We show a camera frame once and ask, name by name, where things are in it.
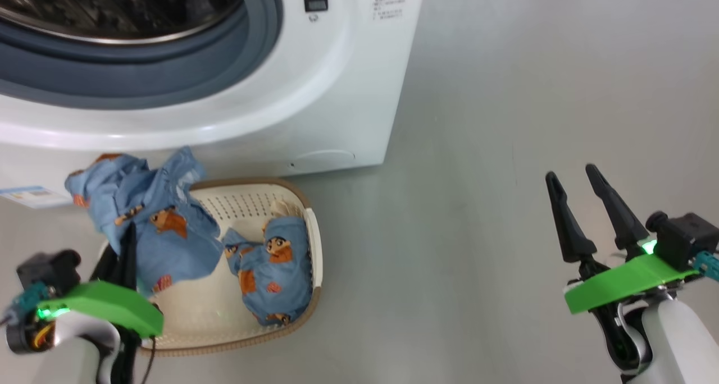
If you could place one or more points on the cream fringed cloth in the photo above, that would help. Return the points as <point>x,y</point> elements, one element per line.
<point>287,209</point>

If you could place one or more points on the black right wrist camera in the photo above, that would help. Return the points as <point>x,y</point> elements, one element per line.
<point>682,235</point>

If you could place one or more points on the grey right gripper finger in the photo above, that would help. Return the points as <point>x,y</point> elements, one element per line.
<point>567,221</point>
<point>618,215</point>

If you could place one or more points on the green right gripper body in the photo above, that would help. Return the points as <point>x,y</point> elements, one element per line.
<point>629,283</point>

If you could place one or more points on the small blue cartoon print garment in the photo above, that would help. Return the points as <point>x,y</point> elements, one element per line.
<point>281,283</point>

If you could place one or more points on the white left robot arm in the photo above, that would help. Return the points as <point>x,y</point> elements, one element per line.
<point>78,356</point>

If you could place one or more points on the blue energy label sticker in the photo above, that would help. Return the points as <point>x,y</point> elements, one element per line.
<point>31,196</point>

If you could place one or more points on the large blue cartoon print garment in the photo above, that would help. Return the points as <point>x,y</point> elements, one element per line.
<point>168,243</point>

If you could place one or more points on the white front-load washing machine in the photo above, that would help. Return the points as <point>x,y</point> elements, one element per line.
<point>337,92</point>

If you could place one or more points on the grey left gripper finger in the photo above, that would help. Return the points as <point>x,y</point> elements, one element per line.
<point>130,260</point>
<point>107,269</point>

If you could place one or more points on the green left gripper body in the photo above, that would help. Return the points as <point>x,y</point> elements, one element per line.
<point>107,305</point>

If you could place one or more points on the beige plastic laundry basket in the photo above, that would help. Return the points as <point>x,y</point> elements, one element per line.
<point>191,316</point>

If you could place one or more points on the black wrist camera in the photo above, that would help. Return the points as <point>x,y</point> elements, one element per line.
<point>682,235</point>
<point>48,272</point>

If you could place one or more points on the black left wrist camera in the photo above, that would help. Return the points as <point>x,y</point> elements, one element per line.
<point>48,272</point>

